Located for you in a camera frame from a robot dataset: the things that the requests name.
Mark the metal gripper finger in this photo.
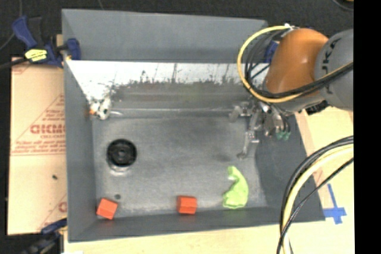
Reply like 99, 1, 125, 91
236, 128, 261, 160
228, 104, 250, 123

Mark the light green cloth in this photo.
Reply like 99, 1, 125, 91
222, 165, 250, 209

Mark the grey metal bin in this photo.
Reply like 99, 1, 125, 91
61, 8, 326, 243

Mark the orange cube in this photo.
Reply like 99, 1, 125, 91
176, 195, 198, 215
95, 197, 119, 221

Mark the small white toy animal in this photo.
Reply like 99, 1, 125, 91
89, 97, 113, 121

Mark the brown cardboard board red print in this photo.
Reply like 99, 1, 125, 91
6, 57, 68, 236

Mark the black cylinder on white bracket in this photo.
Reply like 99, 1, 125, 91
304, 99, 329, 115

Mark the black round ring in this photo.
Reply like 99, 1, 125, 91
106, 138, 138, 167

